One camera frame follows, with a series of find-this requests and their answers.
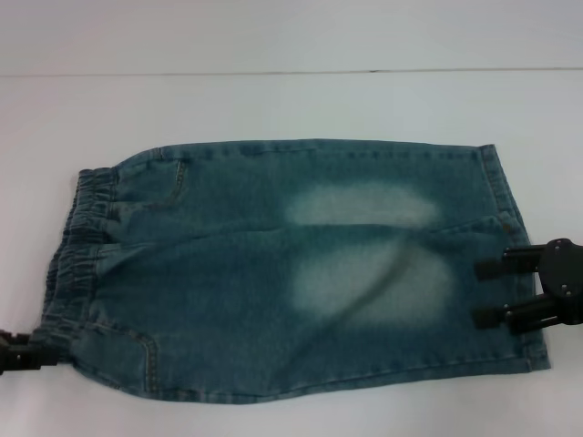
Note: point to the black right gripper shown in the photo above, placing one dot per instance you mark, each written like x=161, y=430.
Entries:
x=562, y=277

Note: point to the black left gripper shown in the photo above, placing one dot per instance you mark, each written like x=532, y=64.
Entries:
x=7, y=355

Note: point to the blue denim shorts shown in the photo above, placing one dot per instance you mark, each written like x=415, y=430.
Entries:
x=273, y=273

